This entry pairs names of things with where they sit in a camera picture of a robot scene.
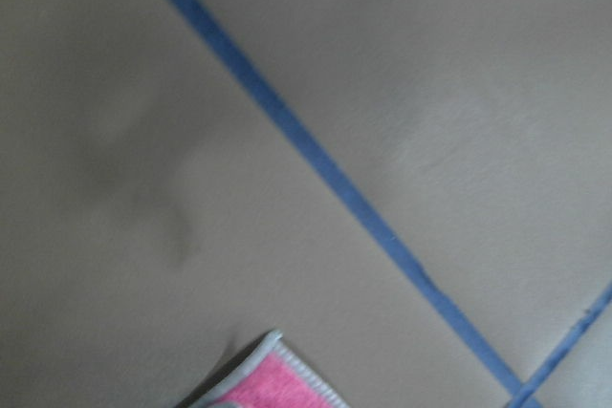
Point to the pink terry towel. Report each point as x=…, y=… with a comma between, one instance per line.
x=265, y=374

